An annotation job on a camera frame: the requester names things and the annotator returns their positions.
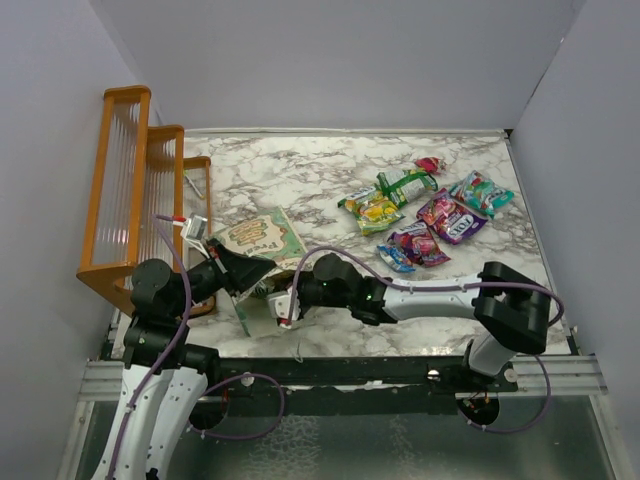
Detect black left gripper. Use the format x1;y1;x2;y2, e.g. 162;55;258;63
170;236;277;316

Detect green paper gift bag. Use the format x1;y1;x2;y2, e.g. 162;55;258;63
214;206;307;340

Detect yellow green Fox's candy bag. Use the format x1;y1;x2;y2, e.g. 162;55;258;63
337;185;404;236

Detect blue Oreo snack pack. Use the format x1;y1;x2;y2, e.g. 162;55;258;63
377;244;415;274

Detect purple red fruit candy bag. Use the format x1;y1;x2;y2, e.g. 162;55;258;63
387;221;451;267

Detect green snack pouch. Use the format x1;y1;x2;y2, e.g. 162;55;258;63
376;169;438;208

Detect purple Fox's candy bag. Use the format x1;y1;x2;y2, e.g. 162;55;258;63
416;188;488;245

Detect small red snack packet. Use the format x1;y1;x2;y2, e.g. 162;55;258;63
414;157;447;175

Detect green Fox's mint candy bag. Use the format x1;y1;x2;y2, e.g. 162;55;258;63
449;170;515;218

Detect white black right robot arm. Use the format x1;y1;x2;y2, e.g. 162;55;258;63
286;251;559;391

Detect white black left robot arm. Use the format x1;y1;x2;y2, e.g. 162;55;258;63
93;239;276;479

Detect orange wooden tiered rack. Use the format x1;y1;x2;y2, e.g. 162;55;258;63
76;85;211;314

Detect white pen in rack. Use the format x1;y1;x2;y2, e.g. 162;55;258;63
183;172;205;200

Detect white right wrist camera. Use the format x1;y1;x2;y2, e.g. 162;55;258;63
266;290;301;329

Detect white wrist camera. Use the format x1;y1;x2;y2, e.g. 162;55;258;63
266;290;301;329
180;214;209;241

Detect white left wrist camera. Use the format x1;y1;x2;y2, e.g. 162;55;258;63
180;214;209;241

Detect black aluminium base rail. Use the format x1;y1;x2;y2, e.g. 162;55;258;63
80;355;607;416

